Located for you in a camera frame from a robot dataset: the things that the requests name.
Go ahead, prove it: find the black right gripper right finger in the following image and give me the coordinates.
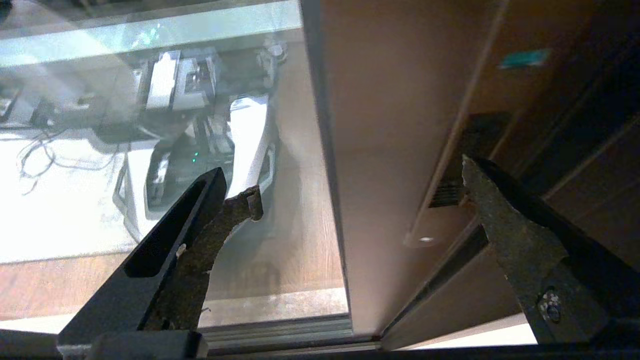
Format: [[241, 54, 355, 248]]
[[461, 155, 640, 346]]

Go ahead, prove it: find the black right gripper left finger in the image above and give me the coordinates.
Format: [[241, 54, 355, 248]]
[[56, 167, 264, 346]]

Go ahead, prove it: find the brown framed sliding glass door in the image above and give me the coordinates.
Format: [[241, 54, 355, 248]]
[[0, 0, 601, 351]]

